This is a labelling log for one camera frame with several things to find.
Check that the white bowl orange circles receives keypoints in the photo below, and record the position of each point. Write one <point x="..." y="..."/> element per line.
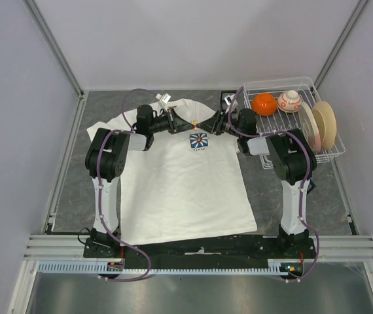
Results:
<point x="289" y="101"/>

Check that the white plate pink rim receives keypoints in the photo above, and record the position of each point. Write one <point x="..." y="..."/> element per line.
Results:
<point x="309" y="127"/>

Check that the red orange brooch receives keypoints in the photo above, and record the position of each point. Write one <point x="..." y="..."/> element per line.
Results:
<point x="195" y="125"/>

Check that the white t-shirt with flower print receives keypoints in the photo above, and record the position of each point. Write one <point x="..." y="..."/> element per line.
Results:
<point x="186" y="186"/>

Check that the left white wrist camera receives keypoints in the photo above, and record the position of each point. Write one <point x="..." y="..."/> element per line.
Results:
<point x="163" y="100"/>

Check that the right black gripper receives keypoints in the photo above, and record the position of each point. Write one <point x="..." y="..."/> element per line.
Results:
<point x="218" y="118"/>

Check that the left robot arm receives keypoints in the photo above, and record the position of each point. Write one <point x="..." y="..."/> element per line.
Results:
<point x="106" y="160"/>

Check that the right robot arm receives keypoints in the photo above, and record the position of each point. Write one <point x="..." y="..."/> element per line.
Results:
<point x="293" y="163"/>

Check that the light blue cable duct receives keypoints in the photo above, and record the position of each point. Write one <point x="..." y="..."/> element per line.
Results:
<point x="117" y="268"/>

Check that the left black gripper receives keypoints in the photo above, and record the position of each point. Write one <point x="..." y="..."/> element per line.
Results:
<point x="177" y="124"/>

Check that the beige plate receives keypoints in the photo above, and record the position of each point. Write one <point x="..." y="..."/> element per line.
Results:
<point x="326" y="123"/>

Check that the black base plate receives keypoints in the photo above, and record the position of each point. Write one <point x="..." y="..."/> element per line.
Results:
<point x="135" y="256"/>

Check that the black square box far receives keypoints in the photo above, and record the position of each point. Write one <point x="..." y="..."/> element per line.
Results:
<point x="224" y="92"/>

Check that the aluminium frame rail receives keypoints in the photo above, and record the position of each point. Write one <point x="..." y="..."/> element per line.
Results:
<point x="330" y="248"/>

